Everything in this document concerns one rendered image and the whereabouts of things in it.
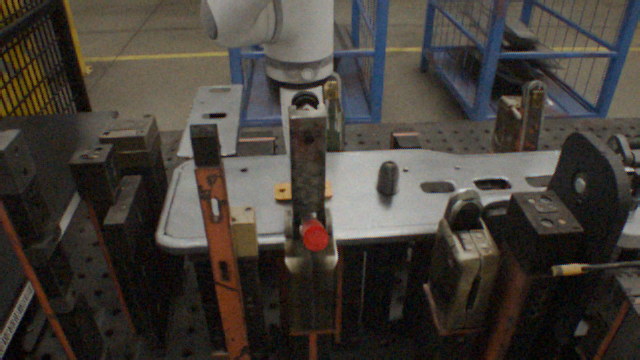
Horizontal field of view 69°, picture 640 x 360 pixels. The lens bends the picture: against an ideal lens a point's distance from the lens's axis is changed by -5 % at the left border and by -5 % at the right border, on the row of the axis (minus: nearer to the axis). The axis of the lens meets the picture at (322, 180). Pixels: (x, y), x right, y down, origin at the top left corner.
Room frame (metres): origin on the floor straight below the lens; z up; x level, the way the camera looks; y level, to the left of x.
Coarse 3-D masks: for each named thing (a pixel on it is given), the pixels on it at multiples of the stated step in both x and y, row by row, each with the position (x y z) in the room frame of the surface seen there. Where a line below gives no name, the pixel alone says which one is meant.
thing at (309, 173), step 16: (304, 96) 0.45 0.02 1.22; (288, 112) 0.42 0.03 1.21; (304, 112) 0.41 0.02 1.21; (320, 112) 0.41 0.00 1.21; (304, 128) 0.40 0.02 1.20; (320, 128) 0.41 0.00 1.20; (304, 144) 0.41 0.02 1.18; (320, 144) 0.41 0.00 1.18; (304, 160) 0.41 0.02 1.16; (320, 160) 0.42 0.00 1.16; (304, 176) 0.42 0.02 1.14; (320, 176) 0.42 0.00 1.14; (304, 192) 0.42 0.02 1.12; (320, 192) 0.42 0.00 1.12; (304, 208) 0.42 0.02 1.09; (320, 208) 0.43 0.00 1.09
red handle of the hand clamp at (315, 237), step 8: (304, 216) 0.43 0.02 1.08; (312, 216) 0.43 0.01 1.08; (304, 224) 0.36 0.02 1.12; (312, 224) 0.34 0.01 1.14; (320, 224) 0.35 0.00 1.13; (304, 232) 0.32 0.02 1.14; (312, 232) 0.32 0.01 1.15; (320, 232) 0.32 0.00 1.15; (304, 240) 0.32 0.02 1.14; (312, 240) 0.31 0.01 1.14; (320, 240) 0.32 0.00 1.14; (328, 240) 0.32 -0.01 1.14; (312, 248) 0.32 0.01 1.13; (320, 248) 0.32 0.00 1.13
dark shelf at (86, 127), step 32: (0, 128) 0.73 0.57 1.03; (32, 128) 0.73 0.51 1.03; (64, 128) 0.73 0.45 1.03; (96, 128) 0.73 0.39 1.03; (64, 160) 0.62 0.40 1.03; (64, 192) 0.54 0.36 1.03; (0, 224) 0.47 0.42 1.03; (64, 224) 0.49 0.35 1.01; (0, 256) 0.41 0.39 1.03; (0, 288) 0.36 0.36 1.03; (32, 288) 0.38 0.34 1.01; (0, 320) 0.31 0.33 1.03; (0, 352) 0.29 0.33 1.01
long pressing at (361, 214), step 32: (192, 160) 0.68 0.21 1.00; (224, 160) 0.67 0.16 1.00; (256, 160) 0.67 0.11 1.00; (288, 160) 0.67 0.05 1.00; (352, 160) 0.67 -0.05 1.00; (384, 160) 0.67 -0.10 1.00; (416, 160) 0.67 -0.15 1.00; (448, 160) 0.67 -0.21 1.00; (480, 160) 0.67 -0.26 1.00; (512, 160) 0.67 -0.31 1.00; (544, 160) 0.67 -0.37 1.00; (192, 192) 0.58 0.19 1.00; (256, 192) 0.58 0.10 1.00; (352, 192) 0.58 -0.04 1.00; (416, 192) 0.58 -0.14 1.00; (480, 192) 0.58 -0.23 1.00; (512, 192) 0.58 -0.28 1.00; (160, 224) 0.51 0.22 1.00; (192, 224) 0.51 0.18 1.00; (256, 224) 0.51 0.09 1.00; (352, 224) 0.51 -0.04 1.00; (384, 224) 0.51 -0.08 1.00; (416, 224) 0.51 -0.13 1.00
